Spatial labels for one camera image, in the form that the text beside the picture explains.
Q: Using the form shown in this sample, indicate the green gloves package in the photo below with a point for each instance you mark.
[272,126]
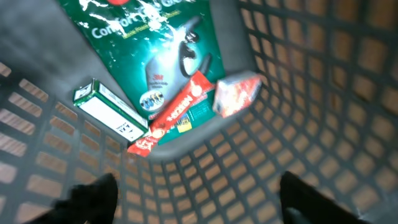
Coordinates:
[150,48]

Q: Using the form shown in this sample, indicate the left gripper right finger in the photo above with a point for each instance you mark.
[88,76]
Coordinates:
[301,203]

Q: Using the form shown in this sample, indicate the green white small box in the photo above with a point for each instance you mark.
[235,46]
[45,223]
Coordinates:
[102,104]

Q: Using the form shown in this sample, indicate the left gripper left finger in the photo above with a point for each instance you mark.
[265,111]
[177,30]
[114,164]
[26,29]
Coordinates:
[94,203]

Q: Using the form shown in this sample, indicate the red Nescafe stick sachet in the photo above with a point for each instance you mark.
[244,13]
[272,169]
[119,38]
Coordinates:
[193,92]

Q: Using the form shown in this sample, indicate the grey plastic mesh basket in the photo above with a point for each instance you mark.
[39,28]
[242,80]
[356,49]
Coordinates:
[326,112]

